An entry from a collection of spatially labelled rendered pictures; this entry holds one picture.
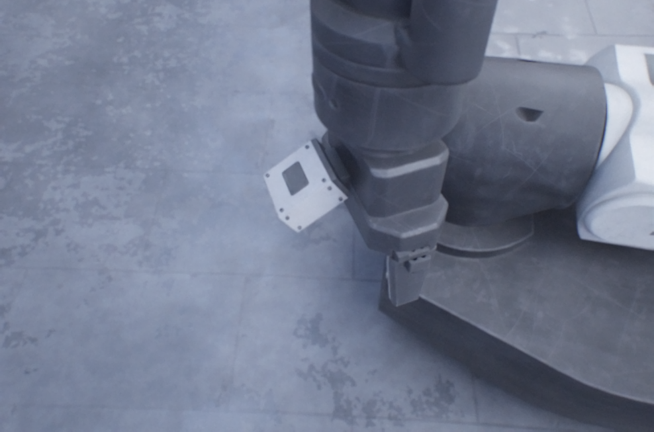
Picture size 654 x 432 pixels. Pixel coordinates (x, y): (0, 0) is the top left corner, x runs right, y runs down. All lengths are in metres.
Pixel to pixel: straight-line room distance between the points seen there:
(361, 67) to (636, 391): 0.48
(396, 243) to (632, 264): 0.42
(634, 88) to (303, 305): 0.49
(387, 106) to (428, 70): 0.04
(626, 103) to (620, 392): 0.28
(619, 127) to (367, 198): 0.32
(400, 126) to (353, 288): 0.53
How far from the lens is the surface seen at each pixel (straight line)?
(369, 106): 0.27
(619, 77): 0.62
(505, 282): 0.63
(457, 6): 0.22
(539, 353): 0.61
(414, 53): 0.23
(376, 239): 0.33
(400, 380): 0.75
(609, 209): 0.56
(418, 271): 0.36
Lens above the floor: 0.72
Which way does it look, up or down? 57 degrees down
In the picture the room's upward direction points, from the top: 1 degrees clockwise
